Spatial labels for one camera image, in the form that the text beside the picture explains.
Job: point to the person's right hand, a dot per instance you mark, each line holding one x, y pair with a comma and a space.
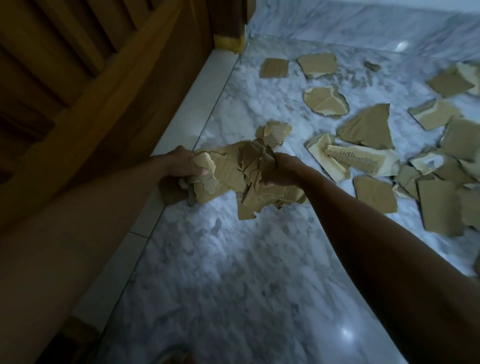
284, 169

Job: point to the person's left hand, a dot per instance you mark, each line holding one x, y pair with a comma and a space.
179, 162

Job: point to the person's right fingers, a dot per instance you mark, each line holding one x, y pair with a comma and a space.
268, 180

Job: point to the person's left thumb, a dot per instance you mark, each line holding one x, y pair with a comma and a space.
200, 170

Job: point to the torn cardboard bundle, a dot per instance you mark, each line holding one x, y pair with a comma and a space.
240, 176

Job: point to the person's left forearm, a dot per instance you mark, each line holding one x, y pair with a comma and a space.
75, 240

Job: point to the person's right forearm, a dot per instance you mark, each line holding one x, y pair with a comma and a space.
390, 262

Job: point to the white door sill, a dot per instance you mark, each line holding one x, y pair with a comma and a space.
187, 120

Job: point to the pile of brown cardboard scraps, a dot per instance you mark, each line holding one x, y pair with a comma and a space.
375, 150

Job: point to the yellow tape strip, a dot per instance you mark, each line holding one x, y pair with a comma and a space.
229, 42

